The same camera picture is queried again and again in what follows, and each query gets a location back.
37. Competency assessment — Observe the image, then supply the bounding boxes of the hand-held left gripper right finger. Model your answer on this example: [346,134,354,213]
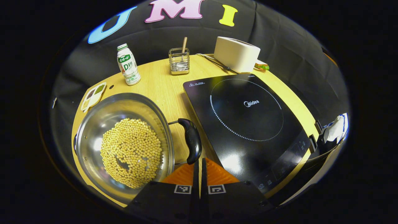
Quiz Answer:
[201,157,276,219]

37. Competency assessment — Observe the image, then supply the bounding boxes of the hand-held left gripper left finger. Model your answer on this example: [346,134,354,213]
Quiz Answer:
[124,158,200,219]

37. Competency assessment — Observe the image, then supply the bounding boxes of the black induction cooktop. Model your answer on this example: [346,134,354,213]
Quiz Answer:
[183,74,311,195]

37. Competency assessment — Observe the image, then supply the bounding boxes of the stainless steel pot black handle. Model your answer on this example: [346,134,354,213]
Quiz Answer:
[73,92,202,200]

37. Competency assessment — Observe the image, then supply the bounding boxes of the pile of soybeans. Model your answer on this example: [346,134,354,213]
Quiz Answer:
[100,118,163,189]

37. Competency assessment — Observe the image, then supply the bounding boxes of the white toaster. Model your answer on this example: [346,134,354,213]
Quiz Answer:
[214,36,261,73]

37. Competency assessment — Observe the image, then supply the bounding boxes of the white divided dish of grains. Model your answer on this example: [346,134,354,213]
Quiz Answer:
[81,82,107,112]

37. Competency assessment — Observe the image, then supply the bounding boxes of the white milk bottle green cap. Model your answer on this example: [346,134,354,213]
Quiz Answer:
[117,43,141,86]

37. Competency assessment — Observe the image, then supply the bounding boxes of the wire mesh utensil holder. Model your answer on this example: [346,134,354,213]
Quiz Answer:
[169,47,190,75]

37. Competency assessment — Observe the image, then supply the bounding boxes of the grey power cable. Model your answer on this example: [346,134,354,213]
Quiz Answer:
[195,53,232,71]

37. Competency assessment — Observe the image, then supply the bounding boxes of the wooden handled spoon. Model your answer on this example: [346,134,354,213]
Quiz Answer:
[177,37,188,70]

